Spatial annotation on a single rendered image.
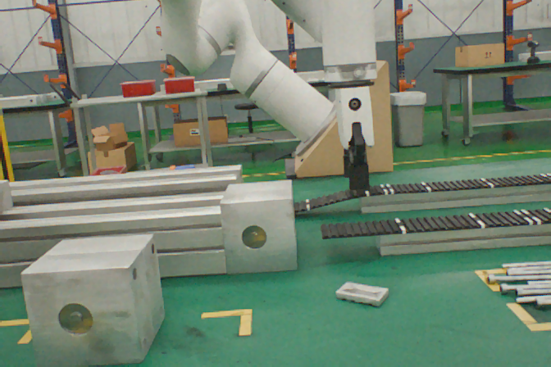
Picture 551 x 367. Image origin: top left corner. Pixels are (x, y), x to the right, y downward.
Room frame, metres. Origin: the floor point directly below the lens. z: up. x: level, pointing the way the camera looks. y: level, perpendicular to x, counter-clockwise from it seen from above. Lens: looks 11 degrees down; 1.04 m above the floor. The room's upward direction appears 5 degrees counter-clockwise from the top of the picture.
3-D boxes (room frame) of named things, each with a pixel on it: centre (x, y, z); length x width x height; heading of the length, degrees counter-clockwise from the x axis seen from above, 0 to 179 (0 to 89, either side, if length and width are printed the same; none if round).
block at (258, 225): (0.70, 0.02, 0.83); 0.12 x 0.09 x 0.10; 177
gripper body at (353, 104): (0.87, -0.14, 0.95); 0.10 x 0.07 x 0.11; 177
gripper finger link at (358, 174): (0.81, -0.14, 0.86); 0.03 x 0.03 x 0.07; 87
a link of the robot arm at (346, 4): (0.87, -0.14, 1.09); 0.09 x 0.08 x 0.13; 0
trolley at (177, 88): (3.85, 0.94, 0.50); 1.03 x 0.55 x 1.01; 102
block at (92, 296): (0.51, 0.18, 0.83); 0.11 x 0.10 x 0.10; 177
